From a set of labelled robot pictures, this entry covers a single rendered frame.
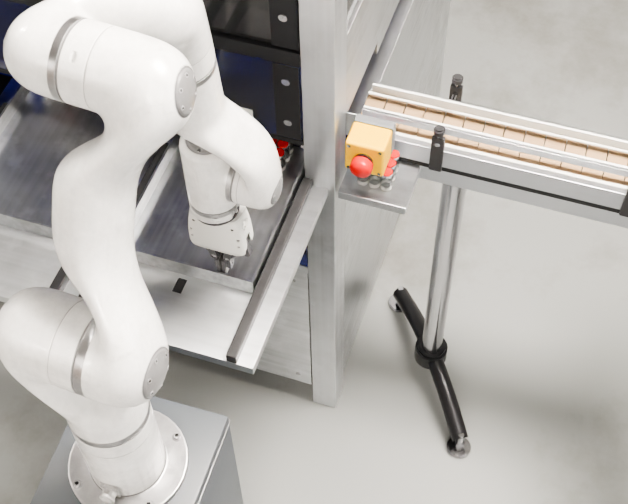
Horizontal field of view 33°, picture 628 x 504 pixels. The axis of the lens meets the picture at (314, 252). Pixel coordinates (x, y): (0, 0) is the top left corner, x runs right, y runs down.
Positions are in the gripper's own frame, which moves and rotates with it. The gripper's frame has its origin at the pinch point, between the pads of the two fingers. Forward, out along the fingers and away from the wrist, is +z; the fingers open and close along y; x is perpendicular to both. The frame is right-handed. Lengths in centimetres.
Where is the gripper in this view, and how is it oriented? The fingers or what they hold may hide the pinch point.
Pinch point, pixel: (224, 260)
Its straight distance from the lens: 186.4
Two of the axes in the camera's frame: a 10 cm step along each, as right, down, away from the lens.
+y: -9.5, -2.5, 1.9
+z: 0.2, 5.8, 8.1
